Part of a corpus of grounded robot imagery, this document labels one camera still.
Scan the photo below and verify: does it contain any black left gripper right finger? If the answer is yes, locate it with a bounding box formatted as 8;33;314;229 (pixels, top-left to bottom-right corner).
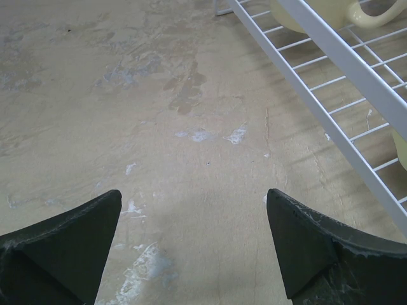
266;189;406;304

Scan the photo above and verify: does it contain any yellow-green faceted mug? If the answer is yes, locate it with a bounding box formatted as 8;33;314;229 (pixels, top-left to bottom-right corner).
392;129;407;170

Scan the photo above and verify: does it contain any pale yellow round mug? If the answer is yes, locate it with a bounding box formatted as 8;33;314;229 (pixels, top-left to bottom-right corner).
270;0;406;33

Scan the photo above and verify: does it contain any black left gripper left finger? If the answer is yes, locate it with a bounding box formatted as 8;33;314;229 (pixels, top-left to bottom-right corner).
1;189;122;304

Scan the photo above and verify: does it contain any white wire dish rack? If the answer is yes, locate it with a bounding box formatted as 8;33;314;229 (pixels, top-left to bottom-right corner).
212;1;406;240

